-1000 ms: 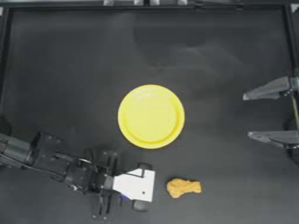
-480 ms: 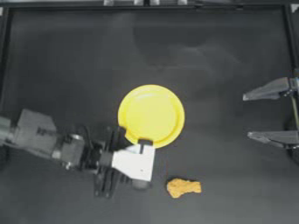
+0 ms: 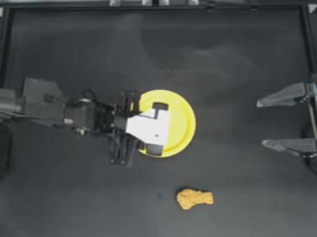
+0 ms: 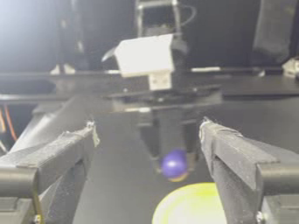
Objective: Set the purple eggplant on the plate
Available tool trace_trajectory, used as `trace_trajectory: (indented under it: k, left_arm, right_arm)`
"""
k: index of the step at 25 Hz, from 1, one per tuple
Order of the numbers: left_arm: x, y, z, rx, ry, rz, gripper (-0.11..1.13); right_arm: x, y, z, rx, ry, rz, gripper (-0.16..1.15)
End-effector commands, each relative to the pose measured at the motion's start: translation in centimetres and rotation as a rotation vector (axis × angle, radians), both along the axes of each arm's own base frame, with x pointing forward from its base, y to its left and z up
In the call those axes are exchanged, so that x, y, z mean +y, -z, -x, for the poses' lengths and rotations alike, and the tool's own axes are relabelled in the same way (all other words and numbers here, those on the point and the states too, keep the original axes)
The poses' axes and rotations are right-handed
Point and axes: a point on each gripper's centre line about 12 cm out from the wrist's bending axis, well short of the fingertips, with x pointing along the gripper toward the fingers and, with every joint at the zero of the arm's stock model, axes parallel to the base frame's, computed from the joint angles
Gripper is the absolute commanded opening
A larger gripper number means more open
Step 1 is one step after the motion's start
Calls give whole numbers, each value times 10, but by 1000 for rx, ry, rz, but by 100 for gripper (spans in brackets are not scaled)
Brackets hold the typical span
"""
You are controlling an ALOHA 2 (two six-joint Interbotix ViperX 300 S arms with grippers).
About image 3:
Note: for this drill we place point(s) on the yellow round plate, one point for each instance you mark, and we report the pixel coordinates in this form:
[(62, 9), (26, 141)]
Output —
[(181, 120)]

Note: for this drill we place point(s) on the fried chicken nugget toy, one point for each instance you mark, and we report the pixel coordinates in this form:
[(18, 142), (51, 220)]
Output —
[(193, 198)]

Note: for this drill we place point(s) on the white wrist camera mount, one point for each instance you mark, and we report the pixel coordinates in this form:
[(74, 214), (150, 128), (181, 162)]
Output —
[(149, 127)]

